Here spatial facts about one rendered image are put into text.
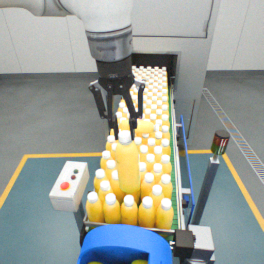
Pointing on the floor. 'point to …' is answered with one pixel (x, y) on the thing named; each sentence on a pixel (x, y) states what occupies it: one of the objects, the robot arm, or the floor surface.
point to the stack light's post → (212, 167)
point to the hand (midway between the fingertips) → (124, 128)
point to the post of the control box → (79, 215)
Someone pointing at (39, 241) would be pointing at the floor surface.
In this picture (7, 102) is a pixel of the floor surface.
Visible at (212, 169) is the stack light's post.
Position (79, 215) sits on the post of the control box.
